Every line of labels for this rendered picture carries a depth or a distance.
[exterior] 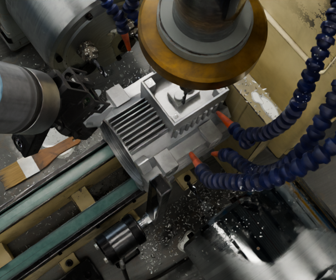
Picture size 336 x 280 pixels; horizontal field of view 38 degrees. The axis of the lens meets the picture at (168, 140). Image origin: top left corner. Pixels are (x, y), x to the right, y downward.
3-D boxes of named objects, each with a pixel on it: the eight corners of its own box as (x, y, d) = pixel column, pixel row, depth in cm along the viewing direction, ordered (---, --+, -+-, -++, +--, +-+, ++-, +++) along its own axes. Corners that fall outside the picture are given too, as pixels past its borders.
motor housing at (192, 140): (171, 84, 109) (178, 39, 91) (222, 150, 104) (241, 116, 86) (95, 130, 104) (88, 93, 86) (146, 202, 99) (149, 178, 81)
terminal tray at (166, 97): (189, 65, 93) (194, 46, 87) (223, 107, 91) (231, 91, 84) (138, 96, 90) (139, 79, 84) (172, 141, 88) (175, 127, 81)
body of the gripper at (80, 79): (114, 106, 77) (74, 99, 66) (77, 140, 79) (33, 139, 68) (87, 70, 79) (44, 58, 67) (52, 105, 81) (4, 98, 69)
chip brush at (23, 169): (73, 129, 116) (73, 128, 115) (84, 146, 115) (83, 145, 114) (-5, 173, 112) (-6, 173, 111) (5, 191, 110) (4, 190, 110)
